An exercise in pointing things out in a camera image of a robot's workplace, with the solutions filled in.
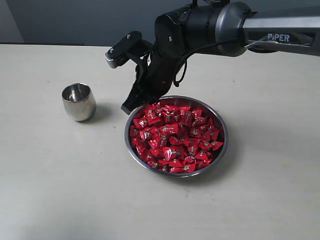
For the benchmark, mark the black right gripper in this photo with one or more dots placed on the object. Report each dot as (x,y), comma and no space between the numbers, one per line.
(154,77)

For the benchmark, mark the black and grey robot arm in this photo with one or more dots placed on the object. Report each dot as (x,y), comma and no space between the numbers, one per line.
(222,28)

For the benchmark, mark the pile of red wrapped candies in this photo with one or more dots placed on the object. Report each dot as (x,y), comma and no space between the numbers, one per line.
(175,137)

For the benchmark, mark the round stainless steel plate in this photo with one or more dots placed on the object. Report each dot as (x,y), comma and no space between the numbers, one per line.
(135,152)

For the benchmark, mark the stainless steel cup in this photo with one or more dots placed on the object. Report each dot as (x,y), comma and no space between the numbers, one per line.
(79,102)

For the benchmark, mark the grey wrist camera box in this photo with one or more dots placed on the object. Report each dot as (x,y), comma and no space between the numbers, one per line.
(131,47)

